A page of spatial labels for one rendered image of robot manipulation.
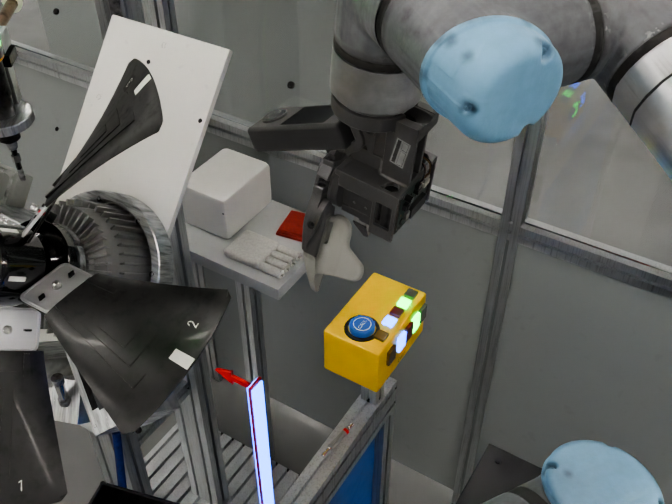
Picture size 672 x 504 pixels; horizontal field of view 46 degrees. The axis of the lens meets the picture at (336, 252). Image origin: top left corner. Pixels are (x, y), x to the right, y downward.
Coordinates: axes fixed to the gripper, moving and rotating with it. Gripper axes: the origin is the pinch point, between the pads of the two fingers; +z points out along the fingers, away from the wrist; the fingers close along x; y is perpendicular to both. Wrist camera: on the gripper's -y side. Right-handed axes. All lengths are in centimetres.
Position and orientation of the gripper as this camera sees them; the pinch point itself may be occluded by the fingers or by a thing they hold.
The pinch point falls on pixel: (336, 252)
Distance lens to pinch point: 78.8
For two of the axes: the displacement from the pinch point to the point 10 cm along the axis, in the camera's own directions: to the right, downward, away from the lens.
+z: -0.7, 6.9, 7.2
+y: 8.4, 4.4, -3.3
